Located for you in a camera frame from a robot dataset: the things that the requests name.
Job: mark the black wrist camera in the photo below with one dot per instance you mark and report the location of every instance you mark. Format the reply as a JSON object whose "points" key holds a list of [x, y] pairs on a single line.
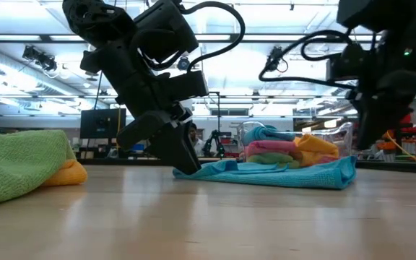
{"points": [[341, 65], [188, 85]]}

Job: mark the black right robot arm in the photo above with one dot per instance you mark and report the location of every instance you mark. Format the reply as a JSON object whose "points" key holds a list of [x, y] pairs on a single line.
{"points": [[385, 14]]}

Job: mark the green microfiber towel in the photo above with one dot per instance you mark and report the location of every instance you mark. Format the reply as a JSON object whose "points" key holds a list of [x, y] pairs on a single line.
{"points": [[271, 158], [16, 162]]}

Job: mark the black overhead camera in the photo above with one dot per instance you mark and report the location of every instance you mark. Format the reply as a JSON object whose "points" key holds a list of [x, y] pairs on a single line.
{"points": [[273, 57]]}

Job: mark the black ceiling-mounted device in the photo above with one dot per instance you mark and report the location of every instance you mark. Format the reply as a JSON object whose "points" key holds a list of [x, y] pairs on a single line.
{"points": [[183, 63], [38, 57]]}

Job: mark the black monitor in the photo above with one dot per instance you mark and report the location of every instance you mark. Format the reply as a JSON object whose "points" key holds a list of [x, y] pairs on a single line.
{"points": [[99, 124]]}

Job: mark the person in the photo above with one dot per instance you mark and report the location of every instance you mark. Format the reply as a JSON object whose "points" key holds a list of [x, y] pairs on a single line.
{"points": [[195, 142]]}

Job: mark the blue storage bin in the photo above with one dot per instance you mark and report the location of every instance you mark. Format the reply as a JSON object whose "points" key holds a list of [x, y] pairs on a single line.
{"points": [[139, 147]]}

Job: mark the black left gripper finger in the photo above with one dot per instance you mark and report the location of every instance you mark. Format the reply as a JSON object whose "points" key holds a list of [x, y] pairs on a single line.
{"points": [[179, 151], [143, 131]]}

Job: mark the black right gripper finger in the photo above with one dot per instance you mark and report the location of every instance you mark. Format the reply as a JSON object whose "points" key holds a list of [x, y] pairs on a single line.
{"points": [[381, 122]]}

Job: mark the red storage bins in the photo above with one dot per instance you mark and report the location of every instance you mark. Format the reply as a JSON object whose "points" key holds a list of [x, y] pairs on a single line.
{"points": [[406, 124]]}

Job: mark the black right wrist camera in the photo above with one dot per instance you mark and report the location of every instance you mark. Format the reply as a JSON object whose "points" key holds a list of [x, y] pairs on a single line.
{"points": [[341, 65]]}

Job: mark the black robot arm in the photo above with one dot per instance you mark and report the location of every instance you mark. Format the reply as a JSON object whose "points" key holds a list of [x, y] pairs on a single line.
{"points": [[213, 141]]}

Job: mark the black shelf rack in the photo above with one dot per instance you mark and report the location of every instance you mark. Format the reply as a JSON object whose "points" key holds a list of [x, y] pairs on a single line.
{"points": [[399, 141]]}

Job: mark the clear plastic bin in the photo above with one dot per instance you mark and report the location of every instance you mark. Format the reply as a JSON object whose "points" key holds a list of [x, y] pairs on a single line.
{"points": [[341, 141]]}

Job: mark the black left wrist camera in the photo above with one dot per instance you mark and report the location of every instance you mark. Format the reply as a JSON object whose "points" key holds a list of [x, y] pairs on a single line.
{"points": [[188, 85]]}

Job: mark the blue microfiber towel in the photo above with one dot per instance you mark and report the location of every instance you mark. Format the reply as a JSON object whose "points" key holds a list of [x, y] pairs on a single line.
{"points": [[265, 133], [265, 177]]}

